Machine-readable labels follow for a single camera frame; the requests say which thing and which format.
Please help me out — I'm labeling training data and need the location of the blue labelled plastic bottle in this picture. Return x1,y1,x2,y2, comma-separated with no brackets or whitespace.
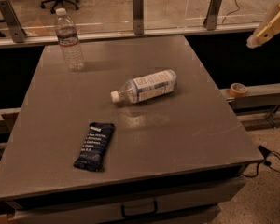
110,70,177,104

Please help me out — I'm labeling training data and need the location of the clear plastic water bottle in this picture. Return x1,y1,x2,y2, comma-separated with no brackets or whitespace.
55,8,85,72

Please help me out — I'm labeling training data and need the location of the roll of tan tape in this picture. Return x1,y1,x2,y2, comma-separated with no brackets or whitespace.
230,83,247,97

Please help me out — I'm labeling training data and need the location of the grey table drawer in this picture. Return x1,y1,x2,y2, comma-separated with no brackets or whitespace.
8,177,245,224

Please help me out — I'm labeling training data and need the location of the dark blue snack bar wrapper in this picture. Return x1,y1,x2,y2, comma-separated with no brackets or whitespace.
74,122,115,172

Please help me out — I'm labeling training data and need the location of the right metal panel bracket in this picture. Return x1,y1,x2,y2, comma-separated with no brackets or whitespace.
203,0,222,31

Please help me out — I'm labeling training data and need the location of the metal panel bracket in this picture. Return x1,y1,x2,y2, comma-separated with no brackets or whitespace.
203,0,222,31
0,0,27,43
133,0,144,35

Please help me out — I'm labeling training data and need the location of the black floor cable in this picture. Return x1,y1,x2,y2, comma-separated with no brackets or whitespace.
241,145,280,179

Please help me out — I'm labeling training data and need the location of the middle metal panel bracket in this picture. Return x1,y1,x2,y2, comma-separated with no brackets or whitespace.
133,0,144,35

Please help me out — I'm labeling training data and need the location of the black drawer handle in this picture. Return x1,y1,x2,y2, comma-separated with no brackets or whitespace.
120,201,159,219

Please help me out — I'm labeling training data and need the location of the left metal panel bracket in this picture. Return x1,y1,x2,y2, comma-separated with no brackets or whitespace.
0,0,27,43

